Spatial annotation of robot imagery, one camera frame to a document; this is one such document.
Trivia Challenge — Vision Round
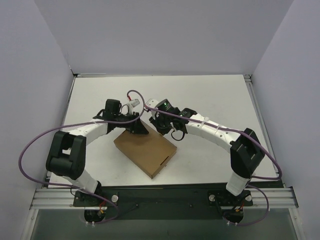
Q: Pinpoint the brown cardboard express box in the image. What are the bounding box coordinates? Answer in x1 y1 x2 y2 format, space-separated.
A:
113 122 177 179

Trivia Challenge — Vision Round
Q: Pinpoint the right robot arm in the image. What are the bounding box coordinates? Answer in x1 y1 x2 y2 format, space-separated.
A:
145 98 265 196

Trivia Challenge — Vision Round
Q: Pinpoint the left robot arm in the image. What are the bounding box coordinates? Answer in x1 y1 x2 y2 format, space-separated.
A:
45 99 149 206

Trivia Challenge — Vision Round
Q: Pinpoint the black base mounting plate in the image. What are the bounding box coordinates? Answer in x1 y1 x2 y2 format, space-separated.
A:
72 183 253 222

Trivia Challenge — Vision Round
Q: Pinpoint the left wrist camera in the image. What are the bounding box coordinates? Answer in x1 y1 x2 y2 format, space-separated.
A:
128 99 140 108

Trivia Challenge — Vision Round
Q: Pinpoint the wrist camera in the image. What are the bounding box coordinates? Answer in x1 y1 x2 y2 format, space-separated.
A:
145 98 160 109
128 99 140 108

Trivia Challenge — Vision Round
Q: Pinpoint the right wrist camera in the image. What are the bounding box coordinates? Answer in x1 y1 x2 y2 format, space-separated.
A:
145 98 160 109

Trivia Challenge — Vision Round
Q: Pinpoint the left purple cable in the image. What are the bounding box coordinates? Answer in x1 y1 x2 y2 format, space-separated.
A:
18 89 146 225

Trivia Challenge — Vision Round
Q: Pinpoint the purple cable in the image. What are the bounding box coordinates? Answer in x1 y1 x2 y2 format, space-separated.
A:
143 106 283 227
18 89 146 225

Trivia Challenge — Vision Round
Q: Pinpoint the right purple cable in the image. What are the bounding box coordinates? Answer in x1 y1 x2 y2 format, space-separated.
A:
143 106 283 227

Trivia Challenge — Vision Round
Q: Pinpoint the aluminium table edge rail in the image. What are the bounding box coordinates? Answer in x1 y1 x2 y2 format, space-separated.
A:
243 74 287 188

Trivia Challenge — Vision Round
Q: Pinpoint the aluminium front frame rail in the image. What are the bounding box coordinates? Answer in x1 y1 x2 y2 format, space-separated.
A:
31 187 299 210

